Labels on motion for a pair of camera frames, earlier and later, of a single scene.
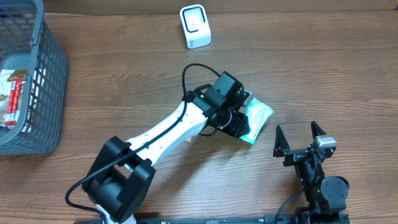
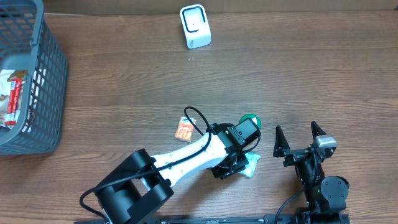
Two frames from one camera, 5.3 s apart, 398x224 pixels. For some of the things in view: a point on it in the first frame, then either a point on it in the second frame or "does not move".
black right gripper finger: [316, 130] does not move
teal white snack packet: [257, 114] -> [252, 158]
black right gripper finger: [281, 145] does not move
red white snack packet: [13, 112] does not move
